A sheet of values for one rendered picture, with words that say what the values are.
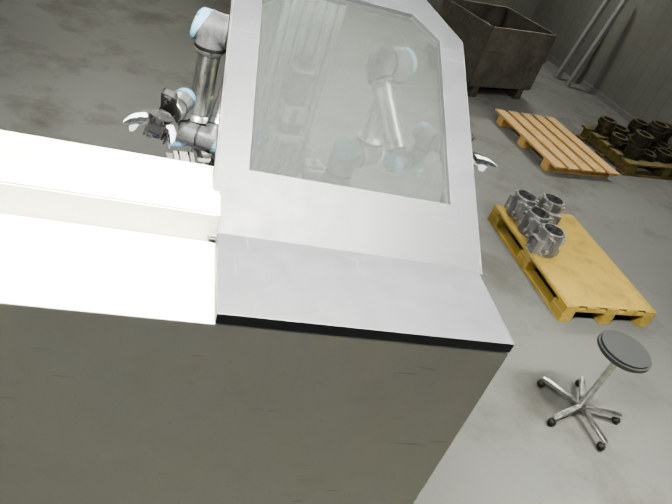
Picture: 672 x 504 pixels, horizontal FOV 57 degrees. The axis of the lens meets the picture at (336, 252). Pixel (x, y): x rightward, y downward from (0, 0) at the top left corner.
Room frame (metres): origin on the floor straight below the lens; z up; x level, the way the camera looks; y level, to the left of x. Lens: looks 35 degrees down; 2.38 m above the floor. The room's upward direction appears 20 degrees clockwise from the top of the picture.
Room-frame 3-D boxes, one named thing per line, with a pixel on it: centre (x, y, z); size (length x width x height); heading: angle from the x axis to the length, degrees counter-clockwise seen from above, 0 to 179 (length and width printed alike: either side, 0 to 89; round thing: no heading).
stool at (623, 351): (2.72, -1.63, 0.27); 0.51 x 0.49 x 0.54; 116
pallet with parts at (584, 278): (4.29, -1.71, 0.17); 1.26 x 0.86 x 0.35; 27
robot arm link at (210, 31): (2.16, 0.68, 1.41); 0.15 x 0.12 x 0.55; 92
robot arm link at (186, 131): (1.90, 0.65, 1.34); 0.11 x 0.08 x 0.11; 92
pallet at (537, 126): (6.80, -1.87, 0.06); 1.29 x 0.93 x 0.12; 27
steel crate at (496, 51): (8.23, -0.94, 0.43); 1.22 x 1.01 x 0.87; 135
